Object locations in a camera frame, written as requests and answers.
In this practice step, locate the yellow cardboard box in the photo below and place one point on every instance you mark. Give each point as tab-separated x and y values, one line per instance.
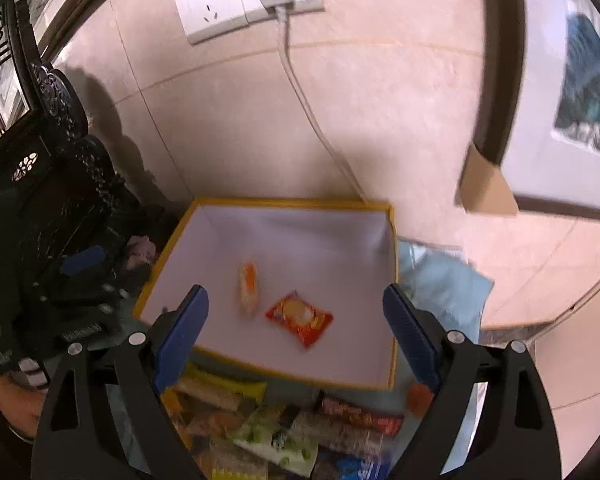
290	280

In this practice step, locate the red round-print snack packet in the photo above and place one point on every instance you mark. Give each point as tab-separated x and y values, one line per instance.
300	317

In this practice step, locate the blue snack packet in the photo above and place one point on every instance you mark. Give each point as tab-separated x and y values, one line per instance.
355	467

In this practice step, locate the green and white snack packet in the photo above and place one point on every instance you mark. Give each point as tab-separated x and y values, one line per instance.
275	440

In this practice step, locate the pink cloth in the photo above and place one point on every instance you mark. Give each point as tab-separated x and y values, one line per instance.
142	250

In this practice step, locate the orange and white snack packet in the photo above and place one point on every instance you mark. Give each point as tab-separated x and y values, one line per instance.
248	287

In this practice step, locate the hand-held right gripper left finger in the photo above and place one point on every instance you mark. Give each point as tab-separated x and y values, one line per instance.
184	332

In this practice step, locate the yellow snack bar packet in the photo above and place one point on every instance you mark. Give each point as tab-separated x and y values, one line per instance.
220	389

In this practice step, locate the brown cracker packet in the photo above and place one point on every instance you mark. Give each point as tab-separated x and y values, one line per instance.
337	432

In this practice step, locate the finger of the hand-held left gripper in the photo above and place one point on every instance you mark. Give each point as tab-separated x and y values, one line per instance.
82	261
100	299

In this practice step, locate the small orange snack packet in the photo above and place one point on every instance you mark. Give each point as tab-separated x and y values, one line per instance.
420	399

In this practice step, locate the red-brown snack bar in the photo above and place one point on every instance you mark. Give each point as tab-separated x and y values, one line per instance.
360	415

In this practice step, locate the large framed ink painting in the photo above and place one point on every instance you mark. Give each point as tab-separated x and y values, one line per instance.
575	80

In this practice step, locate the dark carved wooden furniture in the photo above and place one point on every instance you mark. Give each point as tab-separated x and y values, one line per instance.
40	160

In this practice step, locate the light blue cloth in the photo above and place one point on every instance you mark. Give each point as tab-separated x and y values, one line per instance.
442	285

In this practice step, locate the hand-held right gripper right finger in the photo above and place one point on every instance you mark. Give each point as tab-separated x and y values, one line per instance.
409	340

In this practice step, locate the cardboard corner protector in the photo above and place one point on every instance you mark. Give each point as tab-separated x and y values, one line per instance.
485	182

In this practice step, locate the person's left hand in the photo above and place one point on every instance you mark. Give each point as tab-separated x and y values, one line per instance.
15	405

